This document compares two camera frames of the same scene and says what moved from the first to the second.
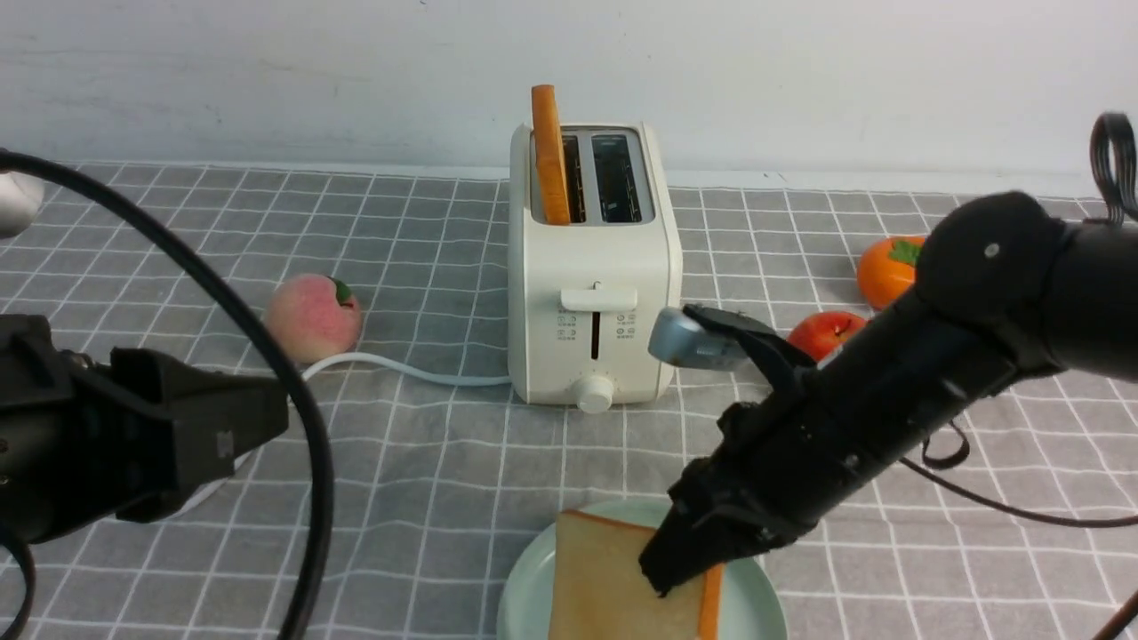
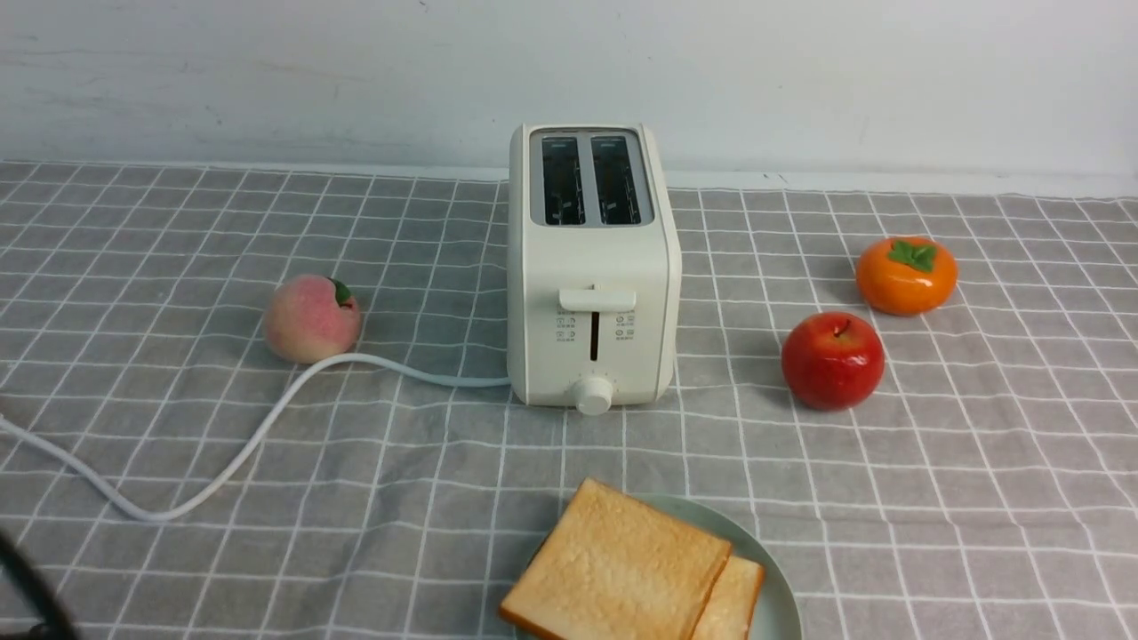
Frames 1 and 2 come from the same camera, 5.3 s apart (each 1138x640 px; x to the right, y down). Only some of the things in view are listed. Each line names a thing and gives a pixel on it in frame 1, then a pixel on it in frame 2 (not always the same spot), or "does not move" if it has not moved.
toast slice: (550, 156) to (613, 566)
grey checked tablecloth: (1013, 517) does not move
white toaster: (584, 298) does not move
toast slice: (600, 590) to (730, 608)
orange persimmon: (887, 268) does not move
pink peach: (314, 317) does not move
